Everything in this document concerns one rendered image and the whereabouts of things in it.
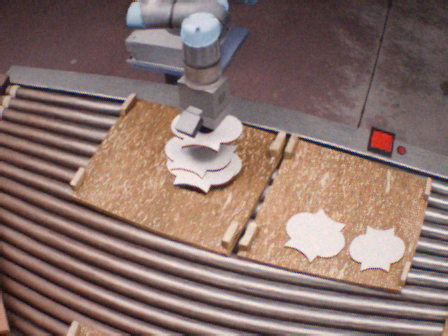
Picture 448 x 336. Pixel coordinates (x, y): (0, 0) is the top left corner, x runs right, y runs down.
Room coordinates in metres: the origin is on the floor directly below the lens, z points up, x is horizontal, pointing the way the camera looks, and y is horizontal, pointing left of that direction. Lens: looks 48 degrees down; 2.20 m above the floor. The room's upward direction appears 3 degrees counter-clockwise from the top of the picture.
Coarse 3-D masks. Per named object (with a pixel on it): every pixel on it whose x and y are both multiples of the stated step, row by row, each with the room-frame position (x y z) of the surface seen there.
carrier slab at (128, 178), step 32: (128, 128) 1.28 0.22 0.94; (160, 128) 1.27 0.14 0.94; (96, 160) 1.19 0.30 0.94; (128, 160) 1.18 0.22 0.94; (160, 160) 1.17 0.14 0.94; (256, 160) 1.16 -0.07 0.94; (96, 192) 1.09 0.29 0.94; (128, 192) 1.08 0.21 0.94; (160, 192) 1.08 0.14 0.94; (192, 192) 1.08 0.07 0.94; (224, 192) 1.07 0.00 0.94; (256, 192) 1.07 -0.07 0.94; (160, 224) 0.99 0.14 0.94; (192, 224) 0.99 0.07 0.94; (224, 224) 0.98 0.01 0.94; (224, 256) 0.91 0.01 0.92
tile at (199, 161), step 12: (168, 144) 1.19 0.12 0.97; (180, 144) 1.19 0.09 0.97; (168, 156) 1.15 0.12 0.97; (180, 156) 1.15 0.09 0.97; (192, 156) 1.15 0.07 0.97; (204, 156) 1.15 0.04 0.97; (216, 156) 1.14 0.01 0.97; (228, 156) 1.14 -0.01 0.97; (180, 168) 1.12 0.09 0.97; (192, 168) 1.11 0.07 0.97; (204, 168) 1.11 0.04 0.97; (216, 168) 1.11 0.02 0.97
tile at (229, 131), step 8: (176, 120) 1.17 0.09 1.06; (224, 120) 1.16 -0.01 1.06; (232, 120) 1.16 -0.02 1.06; (216, 128) 1.14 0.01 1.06; (224, 128) 1.14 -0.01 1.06; (232, 128) 1.14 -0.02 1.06; (240, 128) 1.14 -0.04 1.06; (176, 136) 1.13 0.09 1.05; (184, 136) 1.12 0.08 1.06; (200, 136) 1.12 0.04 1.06; (208, 136) 1.12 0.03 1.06; (216, 136) 1.12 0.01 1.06; (224, 136) 1.12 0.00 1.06; (232, 136) 1.11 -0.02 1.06; (240, 136) 1.12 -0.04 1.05; (184, 144) 1.10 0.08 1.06; (192, 144) 1.10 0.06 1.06; (200, 144) 1.10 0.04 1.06; (208, 144) 1.10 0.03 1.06; (216, 144) 1.09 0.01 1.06; (224, 144) 1.10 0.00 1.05; (216, 152) 1.08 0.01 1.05
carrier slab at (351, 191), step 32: (288, 160) 1.15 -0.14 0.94; (320, 160) 1.15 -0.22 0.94; (352, 160) 1.14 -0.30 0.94; (288, 192) 1.06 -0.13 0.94; (320, 192) 1.05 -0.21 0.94; (352, 192) 1.04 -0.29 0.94; (384, 192) 1.03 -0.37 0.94; (416, 192) 1.02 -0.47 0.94; (352, 224) 0.95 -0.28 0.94; (384, 224) 0.94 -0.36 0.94; (416, 224) 0.92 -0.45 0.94; (256, 256) 0.89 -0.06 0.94; (288, 256) 0.89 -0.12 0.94; (384, 288) 0.75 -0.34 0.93
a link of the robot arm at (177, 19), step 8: (200, 0) 1.27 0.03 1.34; (208, 0) 1.26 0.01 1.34; (216, 0) 1.26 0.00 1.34; (224, 0) 1.28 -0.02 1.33; (176, 8) 1.24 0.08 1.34; (184, 8) 1.24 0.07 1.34; (192, 8) 1.23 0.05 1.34; (200, 8) 1.23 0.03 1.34; (208, 8) 1.22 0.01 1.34; (216, 8) 1.23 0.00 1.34; (224, 8) 1.25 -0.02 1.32; (176, 16) 1.23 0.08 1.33; (184, 16) 1.22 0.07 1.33; (216, 16) 1.20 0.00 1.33; (224, 16) 1.22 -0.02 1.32; (176, 24) 1.22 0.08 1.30
